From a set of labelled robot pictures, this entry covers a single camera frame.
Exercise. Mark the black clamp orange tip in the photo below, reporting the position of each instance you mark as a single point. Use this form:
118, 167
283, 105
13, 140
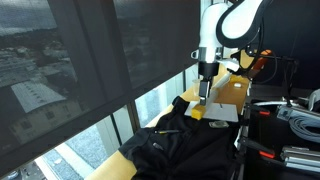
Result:
266, 154
265, 113

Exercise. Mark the clear plastic cup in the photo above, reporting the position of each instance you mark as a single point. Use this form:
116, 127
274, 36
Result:
196, 88

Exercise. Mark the narrow dark window shade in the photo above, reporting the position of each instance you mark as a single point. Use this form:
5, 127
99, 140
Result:
156, 33

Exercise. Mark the metal corner bracket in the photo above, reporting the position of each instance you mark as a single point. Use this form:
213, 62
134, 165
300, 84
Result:
284, 113

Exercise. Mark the black vest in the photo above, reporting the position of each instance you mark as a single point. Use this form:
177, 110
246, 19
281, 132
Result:
200, 150

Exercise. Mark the orange black spring clamp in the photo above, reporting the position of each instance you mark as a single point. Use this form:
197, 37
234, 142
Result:
260, 65

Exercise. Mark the black perforated breadboard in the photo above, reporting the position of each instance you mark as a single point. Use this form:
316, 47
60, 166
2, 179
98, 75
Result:
266, 130

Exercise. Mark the thin black camera stand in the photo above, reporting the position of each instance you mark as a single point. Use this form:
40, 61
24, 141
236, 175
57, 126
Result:
292, 76

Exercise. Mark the double aluminium rail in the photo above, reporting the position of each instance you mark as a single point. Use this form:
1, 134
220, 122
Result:
300, 160

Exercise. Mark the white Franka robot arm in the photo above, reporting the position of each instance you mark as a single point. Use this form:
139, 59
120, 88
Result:
210, 30

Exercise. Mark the silver metal bar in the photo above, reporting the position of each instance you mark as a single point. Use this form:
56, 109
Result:
270, 102

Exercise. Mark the wide dark window shade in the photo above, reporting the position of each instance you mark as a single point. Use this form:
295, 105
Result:
50, 66

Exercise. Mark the grey flat tray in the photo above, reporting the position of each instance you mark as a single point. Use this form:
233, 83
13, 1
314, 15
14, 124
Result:
223, 113

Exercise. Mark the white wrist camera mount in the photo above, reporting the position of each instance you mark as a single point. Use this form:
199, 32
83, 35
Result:
231, 64

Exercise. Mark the yellow block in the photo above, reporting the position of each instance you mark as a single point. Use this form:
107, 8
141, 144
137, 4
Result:
197, 112

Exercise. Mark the single aluminium rail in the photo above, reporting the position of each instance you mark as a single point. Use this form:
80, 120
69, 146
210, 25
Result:
306, 111

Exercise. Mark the small white object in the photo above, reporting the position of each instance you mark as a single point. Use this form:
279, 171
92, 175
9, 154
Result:
237, 85

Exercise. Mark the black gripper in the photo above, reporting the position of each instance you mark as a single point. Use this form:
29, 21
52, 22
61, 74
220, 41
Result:
209, 70

